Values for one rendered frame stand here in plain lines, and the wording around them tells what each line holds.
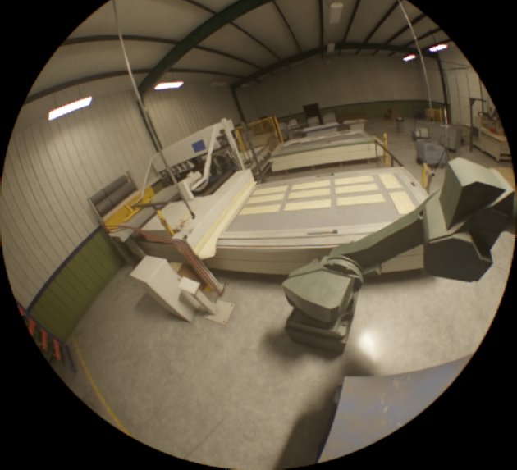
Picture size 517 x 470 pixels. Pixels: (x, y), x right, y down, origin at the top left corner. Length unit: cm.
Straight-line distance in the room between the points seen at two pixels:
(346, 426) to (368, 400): 18
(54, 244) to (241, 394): 551
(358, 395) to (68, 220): 632
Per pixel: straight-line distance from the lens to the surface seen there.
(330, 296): 119
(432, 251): 74
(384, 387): 120
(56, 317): 650
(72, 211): 605
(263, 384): 230
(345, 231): 201
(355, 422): 119
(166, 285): 261
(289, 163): 594
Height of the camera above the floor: 220
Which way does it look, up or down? 29 degrees down
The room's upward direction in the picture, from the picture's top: 21 degrees counter-clockwise
